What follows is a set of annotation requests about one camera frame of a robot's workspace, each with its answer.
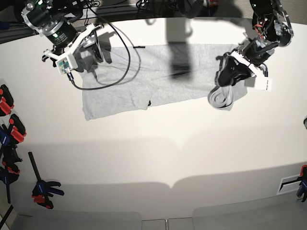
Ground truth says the blue clamp left edge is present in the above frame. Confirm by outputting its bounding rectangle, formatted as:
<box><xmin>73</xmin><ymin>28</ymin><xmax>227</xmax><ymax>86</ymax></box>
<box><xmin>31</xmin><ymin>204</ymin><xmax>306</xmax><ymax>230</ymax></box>
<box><xmin>0</xmin><ymin>124</ymin><xmax>12</xmax><ymax>157</ymax></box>

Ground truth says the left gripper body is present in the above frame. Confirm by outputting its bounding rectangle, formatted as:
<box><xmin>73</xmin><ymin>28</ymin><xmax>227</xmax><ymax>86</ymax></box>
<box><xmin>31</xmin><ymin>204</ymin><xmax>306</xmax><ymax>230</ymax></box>
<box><xmin>215</xmin><ymin>50</ymin><xmax>268</xmax><ymax>87</ymax></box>

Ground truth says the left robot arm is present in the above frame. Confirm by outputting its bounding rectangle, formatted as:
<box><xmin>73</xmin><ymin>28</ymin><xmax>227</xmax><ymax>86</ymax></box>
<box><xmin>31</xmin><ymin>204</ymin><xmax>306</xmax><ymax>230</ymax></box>
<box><xmin>215</xmin><ymin>0</ymin><xmax>294</xmax><ymax>87</ymax></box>

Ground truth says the red black clamp upper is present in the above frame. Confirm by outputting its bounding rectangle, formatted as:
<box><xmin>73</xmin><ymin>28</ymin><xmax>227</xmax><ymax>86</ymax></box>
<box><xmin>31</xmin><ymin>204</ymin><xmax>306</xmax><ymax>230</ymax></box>
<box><xmin>0</xmin><ymin>84</ymin><xmax>14</xmax><ymax>117</ymax></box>

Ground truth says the red black clamp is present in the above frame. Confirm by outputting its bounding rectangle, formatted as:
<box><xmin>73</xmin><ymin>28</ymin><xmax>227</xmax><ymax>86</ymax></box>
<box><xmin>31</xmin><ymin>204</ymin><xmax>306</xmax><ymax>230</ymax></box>
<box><xmin>9</xmin><ymin>114</ymin><xmax>26</xmax><ymax>144</ymax></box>
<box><xmin>0</xmin><ymin>84</ymin><xmax>14</xmax><ymax>117</ymax></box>

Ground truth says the blue clamp lower left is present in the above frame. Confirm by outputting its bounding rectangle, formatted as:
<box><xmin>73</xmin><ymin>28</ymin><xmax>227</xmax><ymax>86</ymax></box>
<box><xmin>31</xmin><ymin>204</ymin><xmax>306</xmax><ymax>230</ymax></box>
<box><xmin>0</xmin><ymin>145</ymin><xmax>23</xmax><ymax>204</ymax></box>

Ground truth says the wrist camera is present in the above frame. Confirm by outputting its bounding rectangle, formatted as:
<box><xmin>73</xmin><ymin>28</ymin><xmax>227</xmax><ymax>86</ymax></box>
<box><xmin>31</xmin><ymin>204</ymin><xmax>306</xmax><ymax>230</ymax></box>
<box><xmin>245</xmin><ymin>77</ymin><xmax>272</xmax><ymax>92</ymax></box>
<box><xmin>56</xmin><ymin>54</ymin><xmax>78</xmax><ymax>74</ymax></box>

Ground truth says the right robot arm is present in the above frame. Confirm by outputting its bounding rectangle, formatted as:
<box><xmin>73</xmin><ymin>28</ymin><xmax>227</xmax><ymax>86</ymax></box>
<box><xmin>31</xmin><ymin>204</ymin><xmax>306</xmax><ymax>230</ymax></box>
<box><xmin>21</xmin><ymin>0</ymin><xmax>103</xmax><ymax>74</ymax></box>

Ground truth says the grey T-shirt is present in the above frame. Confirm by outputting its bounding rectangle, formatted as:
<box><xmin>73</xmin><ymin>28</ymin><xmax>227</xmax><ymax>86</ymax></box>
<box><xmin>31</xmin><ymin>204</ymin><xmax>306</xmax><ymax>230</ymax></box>
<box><xmin>77</xmin><ymin>43</ymin><xmax>247</xmax><ymax>120</ymax></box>

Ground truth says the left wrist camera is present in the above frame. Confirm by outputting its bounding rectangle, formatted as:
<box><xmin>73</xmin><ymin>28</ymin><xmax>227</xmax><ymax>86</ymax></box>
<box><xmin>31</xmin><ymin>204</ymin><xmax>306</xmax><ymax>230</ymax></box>
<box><xmin>245</xmin><ymin>77</ymin><xmax>272</xmax><ymax>92</ymax></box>

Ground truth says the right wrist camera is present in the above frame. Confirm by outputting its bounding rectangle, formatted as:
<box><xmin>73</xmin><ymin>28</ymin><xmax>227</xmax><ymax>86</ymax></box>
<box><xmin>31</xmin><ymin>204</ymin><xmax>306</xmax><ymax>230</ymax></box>
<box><xmin>56</xmin><ymin>54</ymin><xmax>78</xmax><ymax>74</ymax></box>

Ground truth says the blue clamp edge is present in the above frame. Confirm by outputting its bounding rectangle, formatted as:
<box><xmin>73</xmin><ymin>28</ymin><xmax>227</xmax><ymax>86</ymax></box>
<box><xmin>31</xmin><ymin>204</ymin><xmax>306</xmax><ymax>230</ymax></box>
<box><xmin>0</xmin><ymin>124</ymin><xmax>12</xmax><ymax>157</ymax></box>
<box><xmin>296</xmin><ymin>165</ymin><xmax>307</xmax><ymax>202</ymax></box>

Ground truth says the camera black cable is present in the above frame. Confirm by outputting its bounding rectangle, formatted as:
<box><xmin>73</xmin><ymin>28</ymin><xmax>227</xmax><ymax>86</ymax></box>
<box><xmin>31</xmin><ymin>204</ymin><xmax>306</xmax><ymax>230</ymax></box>
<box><xmin>64</xmin><ymin>4</ymin><xmax>131</xmax><ymax>91</ymax></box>

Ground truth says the red black clamp lower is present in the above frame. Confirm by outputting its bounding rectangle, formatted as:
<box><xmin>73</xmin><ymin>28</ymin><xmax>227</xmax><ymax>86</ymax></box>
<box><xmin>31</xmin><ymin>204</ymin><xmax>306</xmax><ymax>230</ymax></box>
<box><xmin>9</xmin><ymin>114</ymin><xmax>26</xmax><ymax>144</ymax></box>

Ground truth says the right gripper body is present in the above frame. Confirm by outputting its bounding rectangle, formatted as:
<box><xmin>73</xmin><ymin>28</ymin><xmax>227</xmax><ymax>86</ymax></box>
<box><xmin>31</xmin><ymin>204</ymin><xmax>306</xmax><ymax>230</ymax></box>
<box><xmin>42</xmin><ymin>24</ymin><xmax>104</xmax><ymax>68</ymax></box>

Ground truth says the blue clamp right edge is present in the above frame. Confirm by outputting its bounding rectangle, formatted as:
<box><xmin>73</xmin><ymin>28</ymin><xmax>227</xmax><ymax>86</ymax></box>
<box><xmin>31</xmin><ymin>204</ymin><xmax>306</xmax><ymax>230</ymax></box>
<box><xmin>296</xmin><ymin>165</ymin><xmax>307</xmax><ymax>202</ymax></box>

